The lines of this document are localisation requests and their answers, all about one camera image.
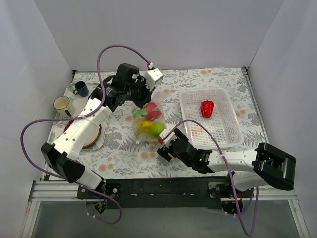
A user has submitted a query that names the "clear zip top bag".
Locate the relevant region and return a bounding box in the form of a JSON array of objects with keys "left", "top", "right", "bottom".
[{"left": 131, "top": 91, "right": 167, "bottom": 142}]

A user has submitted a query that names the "green fake apple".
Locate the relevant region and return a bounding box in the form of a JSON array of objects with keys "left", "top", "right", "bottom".
[{"left": 150, "top": 122, "right": 165, "bottom": 137}]

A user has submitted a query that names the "purple cable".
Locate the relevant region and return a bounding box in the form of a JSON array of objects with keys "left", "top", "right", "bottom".
[
  {"left": 163, "top": 119, "right": 259, "bottom": 236},
  {"left": 20, "top": 44, "right": 153, "bottom": 225}
]

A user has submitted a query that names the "red rimmed cream plate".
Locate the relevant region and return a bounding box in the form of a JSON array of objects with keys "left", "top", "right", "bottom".
[{"left": 82, "top": 125, "right": 102, "bottom": 149}]

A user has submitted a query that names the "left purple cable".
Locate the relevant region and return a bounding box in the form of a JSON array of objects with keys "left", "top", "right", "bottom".
[{"left": 20, "top": 44, "right": 153, "bottom": 225}]

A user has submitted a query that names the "dark blue mug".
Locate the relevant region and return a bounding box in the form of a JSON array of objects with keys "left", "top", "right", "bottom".
[{"left": 73, "top": 81, "right": 89, "bottom": 97}]

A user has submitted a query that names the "pink fake fruit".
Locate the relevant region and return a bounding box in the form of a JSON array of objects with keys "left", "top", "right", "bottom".
[{"left": 144, "top": 103, "right": 162, "bottom": 120}]

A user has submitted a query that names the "cream mug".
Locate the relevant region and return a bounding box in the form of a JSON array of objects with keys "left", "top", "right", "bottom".
[{"left": 53, "top": 96, "right": 75, "bottom": 117}]

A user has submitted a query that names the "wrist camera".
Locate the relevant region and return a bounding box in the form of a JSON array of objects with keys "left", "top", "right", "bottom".
[
  {"left": 159, "top": 129, "right": 177, "bottom": 148},
  {"left": 143, "top": 69, "right": 163, "bottom": 90}
]

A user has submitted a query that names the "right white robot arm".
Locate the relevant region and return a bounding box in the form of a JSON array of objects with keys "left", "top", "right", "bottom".
[{"left": 157, "top": 138, "right": 296, "bottom": 197}]

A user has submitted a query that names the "aluminium frame rail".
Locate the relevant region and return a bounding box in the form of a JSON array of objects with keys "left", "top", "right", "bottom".
[{"left": 20, "top": 180, "right": 82, "bottom": 238}]

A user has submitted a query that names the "leaf pattern white tray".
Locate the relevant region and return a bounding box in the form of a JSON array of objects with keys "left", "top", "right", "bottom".
[{"left": 47, "top": 83, "right": 108, "bottom": 150}]

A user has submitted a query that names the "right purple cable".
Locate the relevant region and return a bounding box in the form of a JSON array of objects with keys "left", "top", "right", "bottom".
[{"left": 163, "top": 119, "right": 259, "bottom": 236}]

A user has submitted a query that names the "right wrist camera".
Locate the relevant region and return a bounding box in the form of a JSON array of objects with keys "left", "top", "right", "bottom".
[{"left": 159, "top": 129, "right": 177, "bottom": 148}]

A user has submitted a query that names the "white plastic basket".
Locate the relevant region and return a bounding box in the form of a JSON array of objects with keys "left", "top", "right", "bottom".
[{"left": 179, "top": 88, "right": 244, "bottom": 150}]

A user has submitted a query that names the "yellow fake banana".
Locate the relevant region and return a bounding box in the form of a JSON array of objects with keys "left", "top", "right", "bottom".
[{"left": 135, "top": 119, "right": 154, "bottom": 136}]

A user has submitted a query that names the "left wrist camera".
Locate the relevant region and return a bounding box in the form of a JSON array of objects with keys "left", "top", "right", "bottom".
[{"left": 143, "top": 69, "right": 163, "bottom": 90}]

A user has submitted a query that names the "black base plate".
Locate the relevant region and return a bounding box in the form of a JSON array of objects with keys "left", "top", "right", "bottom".
[{"left": 77, "top": 176, "right": 256, "bottom": 209}]

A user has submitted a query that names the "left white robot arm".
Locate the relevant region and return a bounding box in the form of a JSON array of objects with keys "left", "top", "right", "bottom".
[{"left": 41, "top": 63, "right": 163, "bottom": 198}]

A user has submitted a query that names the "red fake bell pepper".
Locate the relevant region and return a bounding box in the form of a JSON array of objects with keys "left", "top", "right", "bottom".
[{"left": 200, "top": 100, "right": 214, "bottom": 118}]

